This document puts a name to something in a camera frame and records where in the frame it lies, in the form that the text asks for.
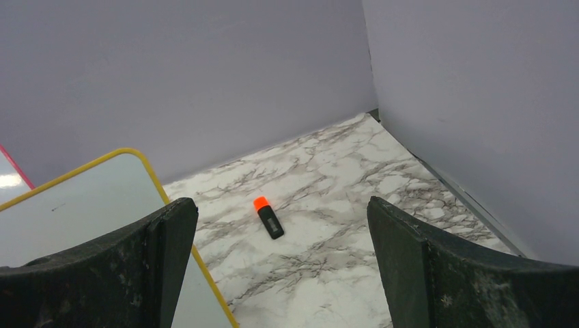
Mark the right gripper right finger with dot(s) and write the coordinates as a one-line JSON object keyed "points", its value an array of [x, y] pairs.
{"points": [[432, 278]]}

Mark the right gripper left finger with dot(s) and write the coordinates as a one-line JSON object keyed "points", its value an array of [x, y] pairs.
{"points": [[130, 277]]}

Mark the yellow framed whiteboard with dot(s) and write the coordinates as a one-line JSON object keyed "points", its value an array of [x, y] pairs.
{"points": [[104, 195]]}

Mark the pink framed whiteboard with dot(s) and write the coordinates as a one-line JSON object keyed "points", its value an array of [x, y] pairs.
{"points": [[14, 181]]}

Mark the orange black highlighter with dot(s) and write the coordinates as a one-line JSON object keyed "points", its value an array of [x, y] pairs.
{"points": [[268, 217]]}

